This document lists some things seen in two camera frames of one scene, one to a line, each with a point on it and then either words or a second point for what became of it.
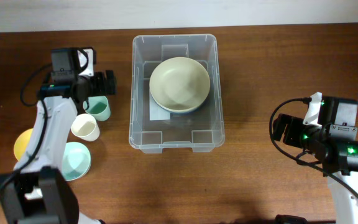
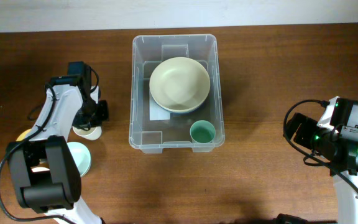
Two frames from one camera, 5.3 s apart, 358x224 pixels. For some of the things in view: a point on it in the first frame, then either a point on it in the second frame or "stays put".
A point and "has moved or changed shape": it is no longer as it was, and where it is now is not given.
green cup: (99, 106) has moved or changed shape
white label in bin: (156, 112) stays put
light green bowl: (76, 160) stays put
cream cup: (85, 127) stays put
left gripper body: (97, 84) to (93, 114)
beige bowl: (179, 84) stays put
